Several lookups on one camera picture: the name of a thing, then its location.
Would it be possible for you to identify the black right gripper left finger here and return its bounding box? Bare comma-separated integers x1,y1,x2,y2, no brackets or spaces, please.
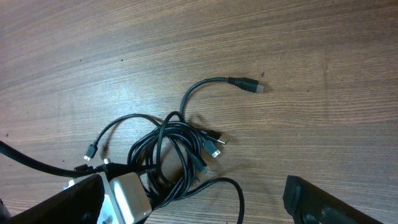
6,174,104,224

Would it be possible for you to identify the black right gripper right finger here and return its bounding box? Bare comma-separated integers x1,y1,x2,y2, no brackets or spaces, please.
283,175,381,224

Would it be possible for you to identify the black cable bundle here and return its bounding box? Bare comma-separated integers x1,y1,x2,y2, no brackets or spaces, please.
83,77,266,209

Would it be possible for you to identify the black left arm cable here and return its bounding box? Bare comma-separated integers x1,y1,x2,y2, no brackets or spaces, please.
0,140,246,224

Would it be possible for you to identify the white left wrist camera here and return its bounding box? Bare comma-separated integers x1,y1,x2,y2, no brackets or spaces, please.
62,158,153,224

